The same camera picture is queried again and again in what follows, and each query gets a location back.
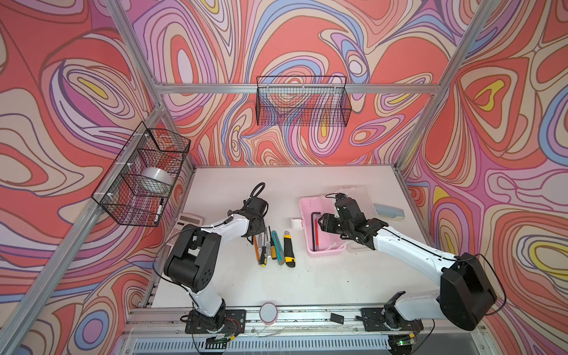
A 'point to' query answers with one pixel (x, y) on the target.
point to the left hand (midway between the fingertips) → (259, 226)
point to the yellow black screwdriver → (263, 257)
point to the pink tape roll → (268, 313)
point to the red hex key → (316, 234)
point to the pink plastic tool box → (319, 241)
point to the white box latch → (296, 223)
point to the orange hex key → (257, 248)
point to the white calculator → (182, 220)
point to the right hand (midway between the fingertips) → (325, 225)
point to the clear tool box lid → (363, 200)
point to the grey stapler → (389, 211)
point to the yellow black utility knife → (289, 255)
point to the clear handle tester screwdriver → (268, 248)
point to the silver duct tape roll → (157, 174)
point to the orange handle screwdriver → (273, 247)
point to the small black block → (336, 319)
